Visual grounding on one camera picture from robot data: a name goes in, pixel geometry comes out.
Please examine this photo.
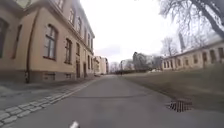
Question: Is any large beige building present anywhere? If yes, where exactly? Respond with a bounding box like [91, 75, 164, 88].
[0, 0, 97, 84]

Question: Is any dry grass slope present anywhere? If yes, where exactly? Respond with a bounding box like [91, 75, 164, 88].
[121, 64, 224, 113]

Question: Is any grey asphalt road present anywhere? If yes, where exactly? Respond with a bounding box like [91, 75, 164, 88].
[6, 74, 224, 128]

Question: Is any cobblestone strip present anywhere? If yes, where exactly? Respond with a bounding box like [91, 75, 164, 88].
[0, 77, 101, 128]

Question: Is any grey pavement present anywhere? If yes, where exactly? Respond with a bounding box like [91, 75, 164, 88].
[0, 76, 98, 112]

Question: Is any pale building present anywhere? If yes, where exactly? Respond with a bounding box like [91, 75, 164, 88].
[93, 55, 110, 76]

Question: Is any large bare tree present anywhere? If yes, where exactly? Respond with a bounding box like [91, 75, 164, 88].
[156, 0, 224, 42]

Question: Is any long low beige building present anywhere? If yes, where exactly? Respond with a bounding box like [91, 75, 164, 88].
[161, 39, 224, 72]

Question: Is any robot's own part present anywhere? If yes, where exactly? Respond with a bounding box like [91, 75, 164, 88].
[68, 121, 81, 128]

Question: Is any drain grate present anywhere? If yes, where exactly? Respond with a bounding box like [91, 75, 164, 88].
[165, 98, 194, 113]

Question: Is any small bare tree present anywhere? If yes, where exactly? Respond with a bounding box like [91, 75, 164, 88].
[160, 36, 180, 58]

